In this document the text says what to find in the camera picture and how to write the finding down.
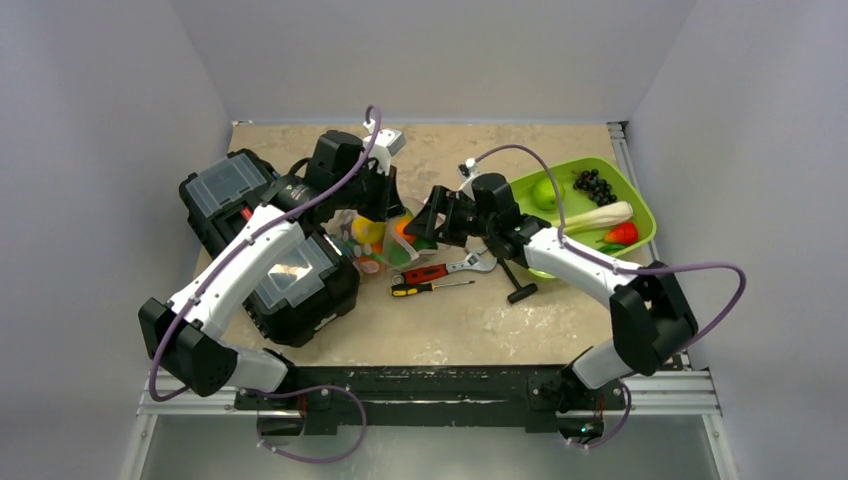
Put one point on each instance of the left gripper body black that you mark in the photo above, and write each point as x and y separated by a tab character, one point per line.
368	192

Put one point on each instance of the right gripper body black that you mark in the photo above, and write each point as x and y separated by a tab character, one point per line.
444	213

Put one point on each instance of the mango orange green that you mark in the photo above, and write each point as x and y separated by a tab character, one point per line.
404	228

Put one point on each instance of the yellow lemon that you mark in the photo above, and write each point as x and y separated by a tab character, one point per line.
367	232

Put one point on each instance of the bok choy green white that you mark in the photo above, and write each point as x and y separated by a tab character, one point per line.
399	254

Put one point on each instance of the clear zip top bag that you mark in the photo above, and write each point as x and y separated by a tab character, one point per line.
381	247

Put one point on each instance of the green apple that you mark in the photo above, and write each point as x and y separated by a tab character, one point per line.
546	195

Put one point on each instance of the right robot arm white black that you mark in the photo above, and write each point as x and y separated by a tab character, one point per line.
650	315

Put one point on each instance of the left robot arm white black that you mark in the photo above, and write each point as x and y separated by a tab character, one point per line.
184	333

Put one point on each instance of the yellow black screwdriver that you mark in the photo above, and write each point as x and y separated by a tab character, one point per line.
410	289

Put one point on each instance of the black hammer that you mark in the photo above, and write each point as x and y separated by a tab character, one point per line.
520	292

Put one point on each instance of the dark grapes bunch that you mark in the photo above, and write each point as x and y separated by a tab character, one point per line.
597	189

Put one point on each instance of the black toolbox near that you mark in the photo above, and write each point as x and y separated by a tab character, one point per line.
304	290

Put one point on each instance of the black toolbox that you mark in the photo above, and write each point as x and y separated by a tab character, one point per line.
304	290
221	199

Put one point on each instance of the green chili pepper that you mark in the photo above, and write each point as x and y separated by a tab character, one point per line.
611	248

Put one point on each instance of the celery stalk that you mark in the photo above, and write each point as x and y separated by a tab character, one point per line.
606	216

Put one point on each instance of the green plastic basin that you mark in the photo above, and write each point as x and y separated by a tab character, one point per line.
528	194

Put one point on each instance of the red tomato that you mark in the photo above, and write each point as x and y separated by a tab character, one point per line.
624	234

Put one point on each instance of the black toolbox far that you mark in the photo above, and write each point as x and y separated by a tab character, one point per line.
221	199

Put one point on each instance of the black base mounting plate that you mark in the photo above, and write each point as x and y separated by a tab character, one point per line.
535	398

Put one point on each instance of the red handled adjustable wrench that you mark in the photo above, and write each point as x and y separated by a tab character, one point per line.
476	260

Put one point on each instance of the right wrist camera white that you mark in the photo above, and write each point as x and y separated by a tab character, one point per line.
468	171

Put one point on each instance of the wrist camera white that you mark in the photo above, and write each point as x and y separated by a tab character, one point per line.
468	171
382	145

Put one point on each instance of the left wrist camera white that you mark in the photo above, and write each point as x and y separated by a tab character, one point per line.
382	145

